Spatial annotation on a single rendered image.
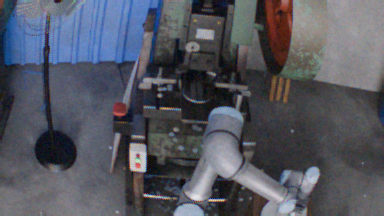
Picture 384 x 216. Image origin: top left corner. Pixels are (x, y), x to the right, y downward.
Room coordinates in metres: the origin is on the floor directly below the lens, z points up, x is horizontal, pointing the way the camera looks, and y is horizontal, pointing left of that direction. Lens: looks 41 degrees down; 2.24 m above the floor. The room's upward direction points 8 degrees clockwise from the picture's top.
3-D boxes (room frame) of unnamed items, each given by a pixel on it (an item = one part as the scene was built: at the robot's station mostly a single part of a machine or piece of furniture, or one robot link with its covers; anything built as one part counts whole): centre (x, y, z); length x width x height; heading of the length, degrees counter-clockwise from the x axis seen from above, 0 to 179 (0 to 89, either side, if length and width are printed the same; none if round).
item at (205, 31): (1.89, 0.00, 1.04); 0.17 x 0.15 x 0.30; 7
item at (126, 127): (1.67, 0.28, 0.62); 0.10 x 0.06 x 0.20; 97
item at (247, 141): (2.10, -0.25, 0.45); 0.92 x 0.12 x 0.90; 7
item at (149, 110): (1.93, 0.00, 0.68); 0.45 x 0.30 x 0.06; 97
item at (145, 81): (1.91, 0.17, 0.76); 0.17 x 0.06 x 0.10; 97
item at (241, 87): (1.95, -0.17, 0.76); 0.17 x 0.06 x 0.10; 97
